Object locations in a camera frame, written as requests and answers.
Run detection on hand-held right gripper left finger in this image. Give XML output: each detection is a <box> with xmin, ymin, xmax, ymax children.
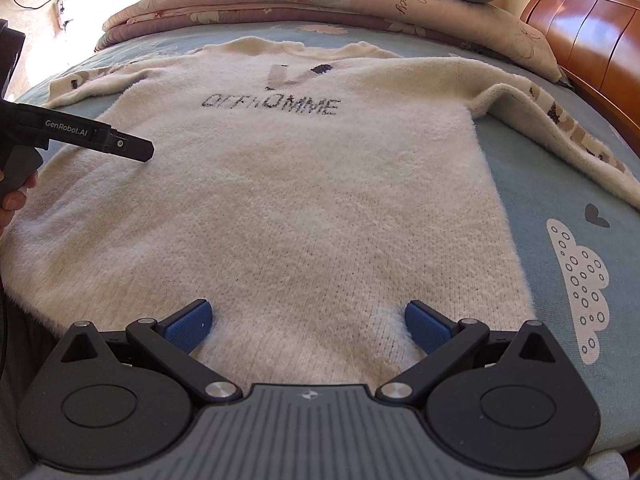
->
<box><xmin>60</xmin><ymin>298</ymin><xmax>241</xmax><ymax>406</ymax></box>

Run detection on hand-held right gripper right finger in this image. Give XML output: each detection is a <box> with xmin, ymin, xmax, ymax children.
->
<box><xmin>376</xmin><ymin>300</ymin><xmax>556</xmax><ymax>405</ymax></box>

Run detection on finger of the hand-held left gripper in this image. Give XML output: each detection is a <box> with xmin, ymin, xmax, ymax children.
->
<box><xmin>108</xmin><ymin>127</ymin><xmax>154</xmax><ymax>164</ymax></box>

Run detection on cream knit sweater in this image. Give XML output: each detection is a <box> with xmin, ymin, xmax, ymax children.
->
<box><xmin>0</xmin><ymin>35</ymin><xmax>640</xmax><ymax>392</ymax></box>

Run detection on person's left hand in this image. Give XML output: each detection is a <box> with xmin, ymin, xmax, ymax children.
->
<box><xmin>0</xmin><ymin>171</ymin><xmax>41</xmax><ymax>237</ymax></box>

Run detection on pink floral folded quilt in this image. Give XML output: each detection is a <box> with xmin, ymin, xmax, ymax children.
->
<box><xmin>95</xmin><ymin>0</ymin><xmax>562</xmax><ymax>84</ymax></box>

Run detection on person's grey pants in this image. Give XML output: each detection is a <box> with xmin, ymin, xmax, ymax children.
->
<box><xmin>0</xmin><ymin>290</ymin><xmax>56</xmax><ymax>480</ymax></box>

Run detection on wooden headboard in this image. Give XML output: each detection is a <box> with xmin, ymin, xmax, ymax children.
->
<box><xmin>520</xmin><ymin>0</ymin><xmax>640</xmax><ymax>161</ymax></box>

